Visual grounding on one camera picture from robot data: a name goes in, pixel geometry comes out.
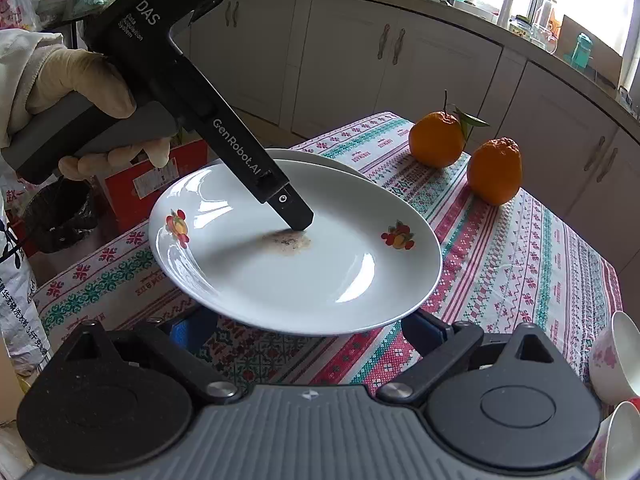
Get teal water bottle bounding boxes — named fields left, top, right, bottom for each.
left=570, top=32, right=594, bottom=72

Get bumpy orange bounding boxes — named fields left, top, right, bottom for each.
left=466, top=137, right=524, bottom=206

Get white kitchen cabinets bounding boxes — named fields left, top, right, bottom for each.
left=172, top=0, right=640, bottom=286

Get printed white sack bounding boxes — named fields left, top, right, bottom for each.
left=0, top=195, right=52, bottom=378

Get white plate fruit print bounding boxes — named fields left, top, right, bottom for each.
left=265, top=148, right=368, bottom=179
left=148, top=158, right=443, bottom=337

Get white bowl pink flowers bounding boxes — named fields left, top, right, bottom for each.
left=588, top=310, right=640, bottom=407
left=582, top=401, right=640, bottom=480

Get person's left forearm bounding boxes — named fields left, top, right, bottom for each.
left=0, top=27, right=68, bottom=153

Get red cardboard box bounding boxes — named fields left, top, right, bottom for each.
left=102, top=139, right=211, bottom=235

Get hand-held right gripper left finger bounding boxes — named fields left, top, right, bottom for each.
left=50, top=307, right=242, bottom=403

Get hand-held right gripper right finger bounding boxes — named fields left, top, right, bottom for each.
left=375, top=307, right=568, bottom=405

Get glass mug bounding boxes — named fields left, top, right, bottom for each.
left=529, top=22, right=559, bottom=55

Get black bin bag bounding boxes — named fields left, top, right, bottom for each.
left=24, top=177, right=99, bottom=255

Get orange with leaf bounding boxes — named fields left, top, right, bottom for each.
left=408, top=90, right=491, bottom=169

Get brown cardboard box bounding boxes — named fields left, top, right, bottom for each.
left=556, top=14, right=627, bottom=88

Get patterned red green tablecloth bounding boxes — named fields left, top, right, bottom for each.
left=32, top=111, right=624, bottom=397

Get glass jar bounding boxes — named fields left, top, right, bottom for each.
left=508, top=15, right=534, bottom=42

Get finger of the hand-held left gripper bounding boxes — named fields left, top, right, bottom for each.
left=263, top=178, right=315, bottom=234

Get person's left hand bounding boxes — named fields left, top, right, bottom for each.
left=25, top=46, right=172, bottom=182

